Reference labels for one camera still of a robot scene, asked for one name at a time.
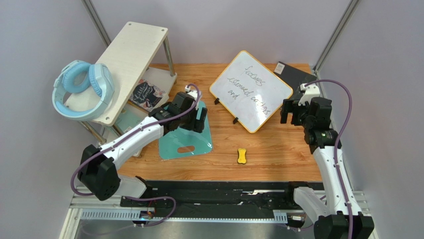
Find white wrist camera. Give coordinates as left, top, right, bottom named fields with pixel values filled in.
left=185, top=85, right=202, bottom=100
left=298, top=84, right=321, bottom=106

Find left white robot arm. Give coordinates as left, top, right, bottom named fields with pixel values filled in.
left=71, top=86, right=208, bottom=201

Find black notebook in plastic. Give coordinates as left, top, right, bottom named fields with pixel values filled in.
left=274, top=61, right=317, bottom=100

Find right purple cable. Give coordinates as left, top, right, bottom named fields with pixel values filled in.
left=305, top=79, right=354, bottom=239

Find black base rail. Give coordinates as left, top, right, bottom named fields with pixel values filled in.
left=120, top=180, right=323, bottom=219

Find blue headphones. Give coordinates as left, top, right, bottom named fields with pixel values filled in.
left=52, top=60, right=115, bottom=121

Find slotted cable duct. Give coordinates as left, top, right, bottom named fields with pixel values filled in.
left=80, top=210, right=288, bottom=224

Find purple cable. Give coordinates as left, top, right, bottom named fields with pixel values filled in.
left=305, top=79, right=354, bottom=239
left=70, top=83, right=202, bottom=197

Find yellow framed whiteboard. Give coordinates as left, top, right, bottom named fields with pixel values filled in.
left=209, top=50, right=294, bottom=133

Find dark floral book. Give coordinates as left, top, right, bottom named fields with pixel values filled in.
left=128, top=79, right=168, bottom=112

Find white two-tier shelf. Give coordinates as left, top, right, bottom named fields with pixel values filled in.
left=81, top=21, right=177, bottom=146

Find yellow bone-shaped eraser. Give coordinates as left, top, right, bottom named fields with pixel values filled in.
left=237, top=148, right=247, bottom=164

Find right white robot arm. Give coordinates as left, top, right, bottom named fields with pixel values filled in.
left=280, top=97, right=375, bottom=239

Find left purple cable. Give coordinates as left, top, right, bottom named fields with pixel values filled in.
left=70, top=83, right=202, bottom=197

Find teal cutting mat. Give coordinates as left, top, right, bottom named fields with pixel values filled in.
left=158, top=118, right=213, bottom=160

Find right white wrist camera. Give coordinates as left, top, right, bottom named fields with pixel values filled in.
left=298, top=84, right=321, bottom=106

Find metal whiteboard stand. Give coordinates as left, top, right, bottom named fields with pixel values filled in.
left=213, top=97, right=240, bottom=125

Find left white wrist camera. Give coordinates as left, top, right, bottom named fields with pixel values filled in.
left=185, top=85, right=202, bottom=100

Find teal notebook on lower shelf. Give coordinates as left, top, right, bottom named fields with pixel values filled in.
left=111, top=109, right=141, bottom=136

